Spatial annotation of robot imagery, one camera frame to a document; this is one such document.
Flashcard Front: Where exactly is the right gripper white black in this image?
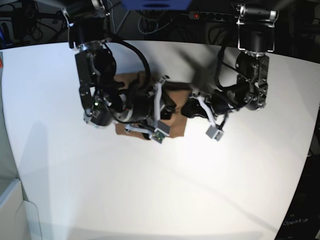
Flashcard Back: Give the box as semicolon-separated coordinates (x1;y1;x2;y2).
123;75;177;140

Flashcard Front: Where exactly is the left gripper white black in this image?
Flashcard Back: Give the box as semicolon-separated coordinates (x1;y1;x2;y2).
180;92;232;130

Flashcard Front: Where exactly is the brown t-shirt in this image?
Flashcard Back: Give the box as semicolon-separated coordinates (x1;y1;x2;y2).
114;71;191;139

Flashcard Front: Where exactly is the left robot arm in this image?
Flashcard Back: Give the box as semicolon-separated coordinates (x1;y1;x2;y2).
181;0;279;131

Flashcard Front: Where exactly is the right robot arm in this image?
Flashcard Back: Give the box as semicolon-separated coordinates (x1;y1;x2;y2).
61;0;176;143

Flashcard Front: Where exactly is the white power strip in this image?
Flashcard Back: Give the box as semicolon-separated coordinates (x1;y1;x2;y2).
187;11;236;22

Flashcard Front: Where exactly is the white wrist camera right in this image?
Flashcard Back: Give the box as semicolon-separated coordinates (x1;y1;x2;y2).
151;121;171;144

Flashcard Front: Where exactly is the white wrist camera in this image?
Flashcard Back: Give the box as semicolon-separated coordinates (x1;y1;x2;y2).
151;121;171;144
206;125;224;142

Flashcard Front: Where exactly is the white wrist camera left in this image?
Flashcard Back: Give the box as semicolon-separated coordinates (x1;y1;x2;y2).
206;125;224;142

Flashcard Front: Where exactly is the grey cable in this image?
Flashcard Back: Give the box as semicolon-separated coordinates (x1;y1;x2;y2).
107;0;133;35

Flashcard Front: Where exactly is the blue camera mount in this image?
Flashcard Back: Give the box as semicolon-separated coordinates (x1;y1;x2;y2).
121;0;192;11

